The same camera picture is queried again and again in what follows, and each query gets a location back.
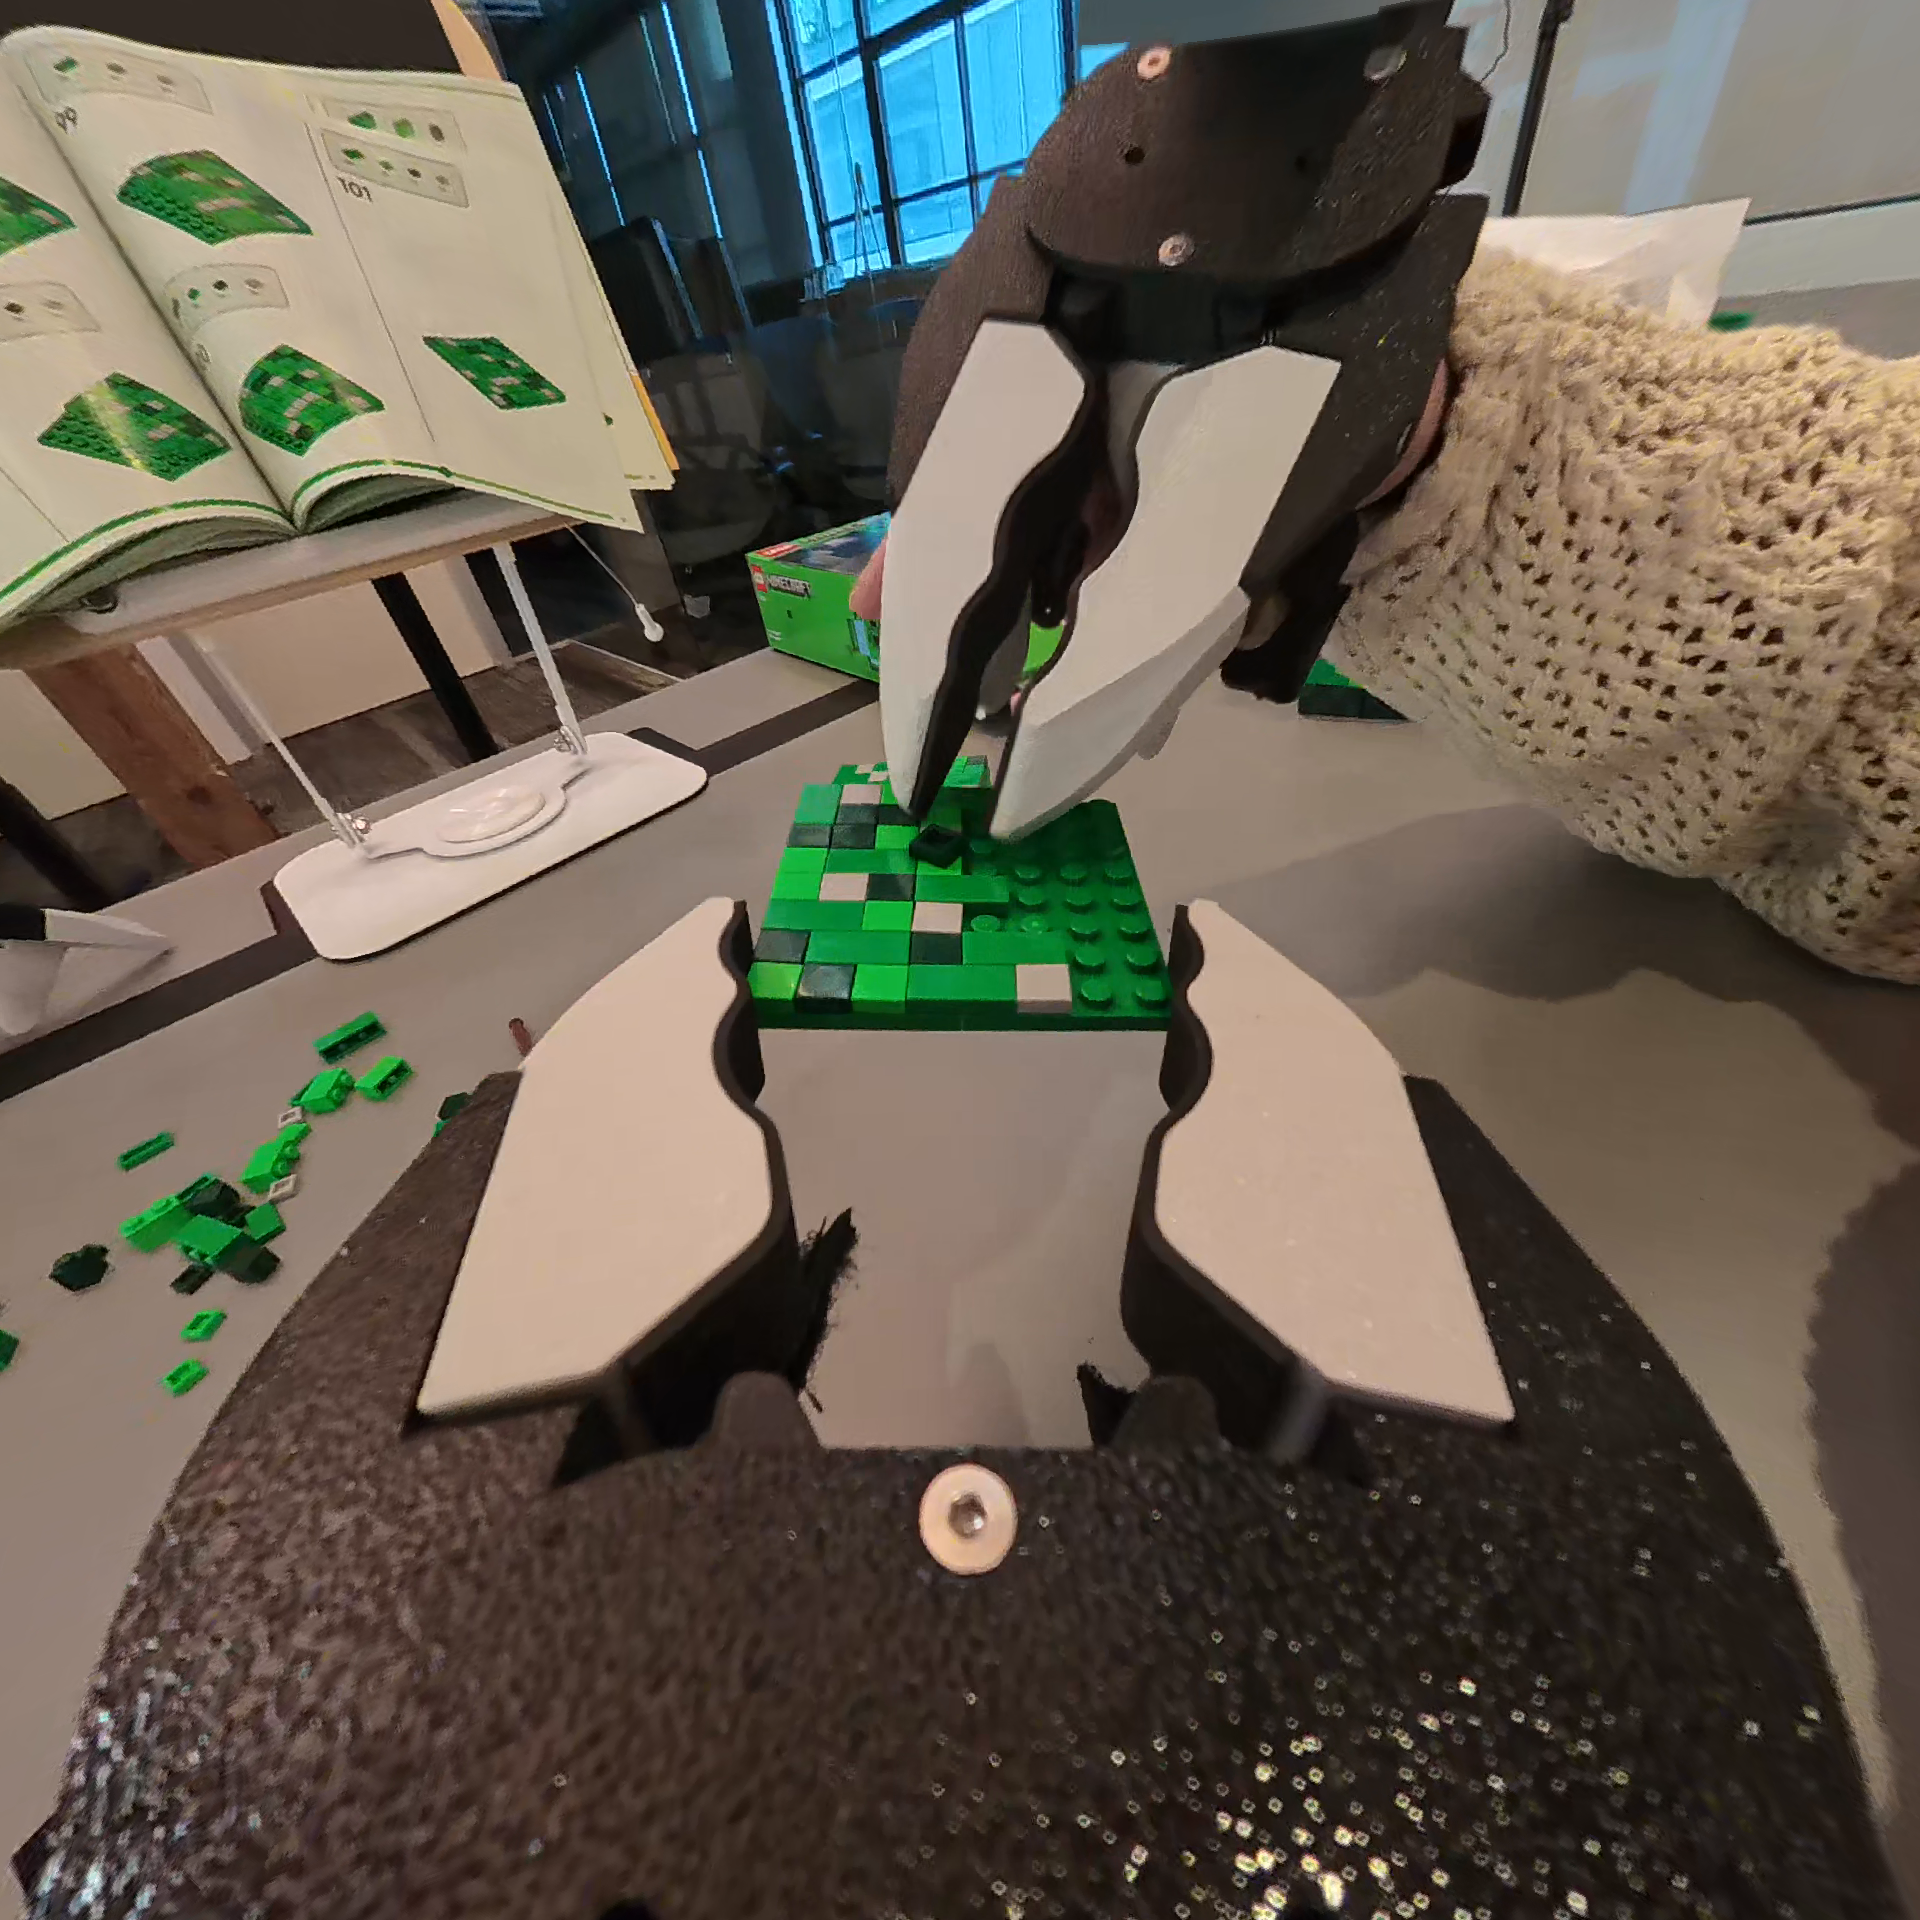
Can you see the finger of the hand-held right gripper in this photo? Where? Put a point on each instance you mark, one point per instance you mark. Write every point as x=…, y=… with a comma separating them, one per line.
x=959, y=528
x=1188, y=508

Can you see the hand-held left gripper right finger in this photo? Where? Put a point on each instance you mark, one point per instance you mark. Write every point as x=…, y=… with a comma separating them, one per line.
x=1320, y=1187

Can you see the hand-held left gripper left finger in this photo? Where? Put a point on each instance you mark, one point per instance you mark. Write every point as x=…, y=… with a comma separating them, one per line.
x=615, y=1171

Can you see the dark green lego tile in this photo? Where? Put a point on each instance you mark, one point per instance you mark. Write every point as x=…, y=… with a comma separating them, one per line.
x=940, y=850

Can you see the green lego baseplate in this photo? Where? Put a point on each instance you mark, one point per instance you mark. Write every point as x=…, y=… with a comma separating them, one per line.
x=1082, y=913

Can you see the pile of lego pieces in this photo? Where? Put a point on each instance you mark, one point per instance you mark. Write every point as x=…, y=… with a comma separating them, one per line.
x=211, y=1240

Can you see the green lego box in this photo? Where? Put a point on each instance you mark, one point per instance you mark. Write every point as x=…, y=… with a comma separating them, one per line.
x=810, y=602

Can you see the lego instruction booklet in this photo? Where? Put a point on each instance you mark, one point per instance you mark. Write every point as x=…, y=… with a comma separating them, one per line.
x=297, y=301

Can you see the person's right hand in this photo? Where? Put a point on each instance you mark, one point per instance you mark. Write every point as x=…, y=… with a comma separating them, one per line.
x=867, y=584

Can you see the studio light on stand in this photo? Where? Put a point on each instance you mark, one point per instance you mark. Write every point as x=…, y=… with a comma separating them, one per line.
x=1535, y=104

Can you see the large paned window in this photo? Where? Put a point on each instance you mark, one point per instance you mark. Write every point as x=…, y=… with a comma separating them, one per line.
x=931, y=139

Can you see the white book stand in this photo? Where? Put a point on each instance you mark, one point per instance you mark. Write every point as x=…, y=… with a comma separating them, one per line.
x=496, y=838

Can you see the white paper bag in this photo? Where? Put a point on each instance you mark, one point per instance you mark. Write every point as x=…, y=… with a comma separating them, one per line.
x=1632, y=250

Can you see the spare black white gripper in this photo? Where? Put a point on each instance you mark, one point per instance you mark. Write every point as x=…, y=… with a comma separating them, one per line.
x=88, y=947

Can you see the wooden post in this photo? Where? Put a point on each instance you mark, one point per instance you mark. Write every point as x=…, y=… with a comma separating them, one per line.
x=150, y=764

